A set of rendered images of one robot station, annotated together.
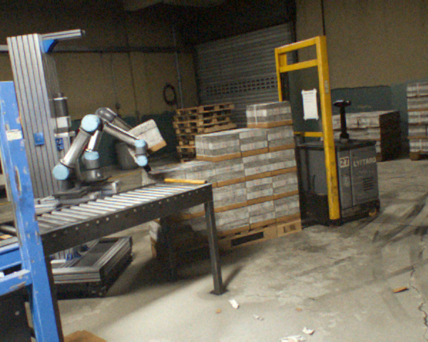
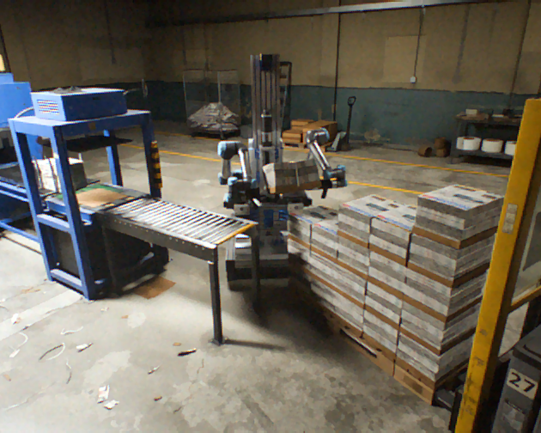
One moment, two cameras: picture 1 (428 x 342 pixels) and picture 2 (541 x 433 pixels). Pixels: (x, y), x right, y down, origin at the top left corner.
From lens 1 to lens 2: 4.06 m
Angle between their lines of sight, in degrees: 78
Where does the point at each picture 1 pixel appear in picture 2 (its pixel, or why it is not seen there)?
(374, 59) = not seen: outside the picture
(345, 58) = not seen: outside the picture
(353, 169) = not seen: outside the picture
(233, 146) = (361, 230)
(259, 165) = (389, 275)
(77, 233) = (116, 223)
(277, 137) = (423, 253)
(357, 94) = not seen: outside the picture
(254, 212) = (369, 323)
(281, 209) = (407, 352)
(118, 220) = (136, 230)
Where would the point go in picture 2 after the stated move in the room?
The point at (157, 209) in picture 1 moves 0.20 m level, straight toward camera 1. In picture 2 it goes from (162, 239) to (135, 243)
